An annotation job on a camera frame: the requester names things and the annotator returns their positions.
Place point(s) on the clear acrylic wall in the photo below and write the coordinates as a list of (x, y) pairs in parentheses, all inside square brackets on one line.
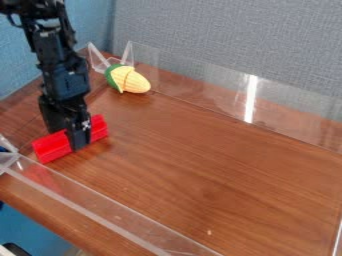
[(292, 111), (122, 220)]

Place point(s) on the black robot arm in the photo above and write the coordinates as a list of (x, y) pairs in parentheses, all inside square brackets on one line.
[(43, 19)]

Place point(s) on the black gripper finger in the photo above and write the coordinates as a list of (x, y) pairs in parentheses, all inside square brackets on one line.
[(79, 130)]

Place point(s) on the clear acrylic back wall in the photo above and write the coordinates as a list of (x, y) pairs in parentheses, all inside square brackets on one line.
[(292, 111)]

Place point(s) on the clear acrylic front wall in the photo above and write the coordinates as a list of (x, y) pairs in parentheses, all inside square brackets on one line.
[(122, 220)]

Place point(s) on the clear acrylic left bracket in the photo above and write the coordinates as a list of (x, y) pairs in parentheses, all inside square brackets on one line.
[(10, 155)]

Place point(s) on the clear acrylic corner bracket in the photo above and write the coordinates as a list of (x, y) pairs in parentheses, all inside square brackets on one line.
[(101, 62)]

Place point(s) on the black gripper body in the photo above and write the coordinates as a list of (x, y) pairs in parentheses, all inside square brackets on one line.
[(66, 85)]

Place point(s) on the yellow toy corn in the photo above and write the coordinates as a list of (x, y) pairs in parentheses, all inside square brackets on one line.
[(126, 80)]

